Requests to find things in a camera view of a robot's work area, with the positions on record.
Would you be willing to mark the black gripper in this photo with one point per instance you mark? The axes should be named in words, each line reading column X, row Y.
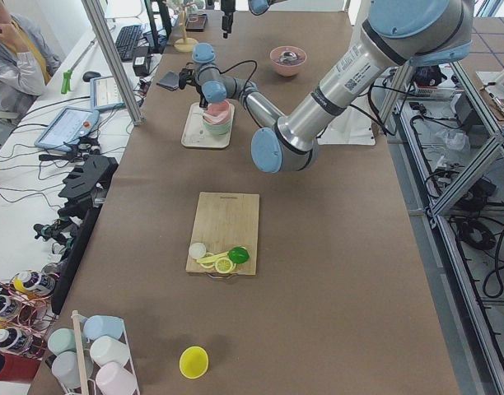
column 202, row 100

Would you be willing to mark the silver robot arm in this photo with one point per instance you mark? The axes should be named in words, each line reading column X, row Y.
column 228, row 7
column 422, row 33

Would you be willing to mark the pink ice bowl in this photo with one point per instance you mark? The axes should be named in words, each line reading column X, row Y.
column 285, row 70

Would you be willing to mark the green stacked bowls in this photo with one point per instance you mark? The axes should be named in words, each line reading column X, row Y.
column 219, row 125

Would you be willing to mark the cream rabbit tray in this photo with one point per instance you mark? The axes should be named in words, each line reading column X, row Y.
column 195, row 135

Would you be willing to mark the wooden mug tree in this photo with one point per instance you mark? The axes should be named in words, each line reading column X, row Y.
column 184, row 9

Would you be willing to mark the metal ice scoop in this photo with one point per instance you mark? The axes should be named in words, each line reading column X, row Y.
column 288, row 57

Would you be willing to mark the upper blue teach pendant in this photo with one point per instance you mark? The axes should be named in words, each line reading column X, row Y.
column 104, row 94

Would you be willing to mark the blue teach pendant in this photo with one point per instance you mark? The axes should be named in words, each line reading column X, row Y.
column 104, row 94
column 70, row 125

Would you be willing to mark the black keyboard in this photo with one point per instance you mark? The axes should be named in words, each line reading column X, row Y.
column 127, row 41

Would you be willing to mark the black computer mouse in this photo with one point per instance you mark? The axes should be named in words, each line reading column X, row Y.
column 89, row 75

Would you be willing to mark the wooden cutting board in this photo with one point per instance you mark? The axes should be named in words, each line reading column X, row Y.
column 227, row 220

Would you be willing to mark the lower blue teach pendant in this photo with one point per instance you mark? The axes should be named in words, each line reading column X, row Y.
column 70, row 125

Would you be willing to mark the black tool stand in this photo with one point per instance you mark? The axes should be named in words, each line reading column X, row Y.
column 78, row 190

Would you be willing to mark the green lime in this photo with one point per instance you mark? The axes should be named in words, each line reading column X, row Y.
column 238, row 255

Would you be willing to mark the lemon slice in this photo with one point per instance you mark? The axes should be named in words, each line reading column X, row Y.
column 224, row 266
column 210, row 265

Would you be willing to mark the seated person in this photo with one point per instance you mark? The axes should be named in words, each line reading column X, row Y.
column 27, row 63

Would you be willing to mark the light blue cup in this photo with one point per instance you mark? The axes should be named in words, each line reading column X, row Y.
column 103, row 325

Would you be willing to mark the yellow cup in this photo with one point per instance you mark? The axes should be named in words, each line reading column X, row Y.
column 193, row 362

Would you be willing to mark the yellow paint bottle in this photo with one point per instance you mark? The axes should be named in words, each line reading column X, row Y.
column 36, row 283

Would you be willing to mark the white cup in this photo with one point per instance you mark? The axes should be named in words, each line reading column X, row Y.
column 106, row 349

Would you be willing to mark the mint green cup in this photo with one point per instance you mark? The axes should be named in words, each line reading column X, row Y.
column 62, row 340

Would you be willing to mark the white dish rack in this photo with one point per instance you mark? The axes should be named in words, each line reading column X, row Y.
column 87, row 367

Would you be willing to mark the pink cup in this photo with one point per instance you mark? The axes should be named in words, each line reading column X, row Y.
column 113, row 379

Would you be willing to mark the grey cup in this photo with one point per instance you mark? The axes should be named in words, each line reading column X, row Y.
column 66, row 370

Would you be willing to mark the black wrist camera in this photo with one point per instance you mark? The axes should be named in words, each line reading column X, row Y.
column 186, row 78

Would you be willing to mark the aluminium frame post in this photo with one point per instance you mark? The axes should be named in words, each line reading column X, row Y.
column 96, row 17

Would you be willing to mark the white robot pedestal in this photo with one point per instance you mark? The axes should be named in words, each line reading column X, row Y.
column 352, row 127

